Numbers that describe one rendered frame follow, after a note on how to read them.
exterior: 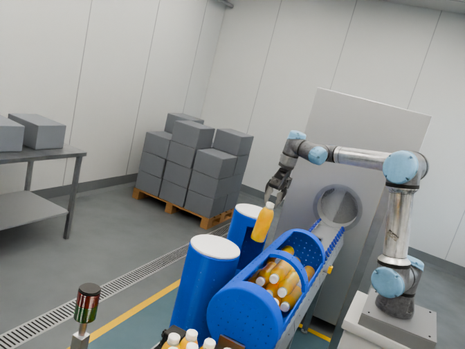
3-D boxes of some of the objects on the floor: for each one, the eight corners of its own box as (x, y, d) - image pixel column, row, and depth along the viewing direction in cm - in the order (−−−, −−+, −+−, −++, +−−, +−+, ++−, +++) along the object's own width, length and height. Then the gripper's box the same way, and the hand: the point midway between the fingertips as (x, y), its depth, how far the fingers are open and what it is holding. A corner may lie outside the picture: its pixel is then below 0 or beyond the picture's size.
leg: (307, 332, 359) (329, 266, 344) (306, 335, 353) (328, 269, 339) (301, 329, 361) (322, 264, 346) (299, 332, 355) (321, 266, 340)
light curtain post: (324, 383, 301) (405, 158, 261) (323, 388, 295) (405, 159, 255) (316, 379, 303) (395, 156, 263) (315, 383, 297) (394, 156, 257)
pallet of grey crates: (234, 217, 593) (254, 136, 565) (206, 230, 522) (229, 138, 494) (165, 188, 639) (182, 113, 611) (131, 197, 567) (149, 111, 539)
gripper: (302, 167, 189) (286, 209, 196) (279, 158, 194) (264, 199, 200) (295, 170, 182) (279, 213, 188) (272, 160, 186) (257, 202, 192)
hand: (270, 204), depth 191 cm, fingers closed on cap, 4 cm apart
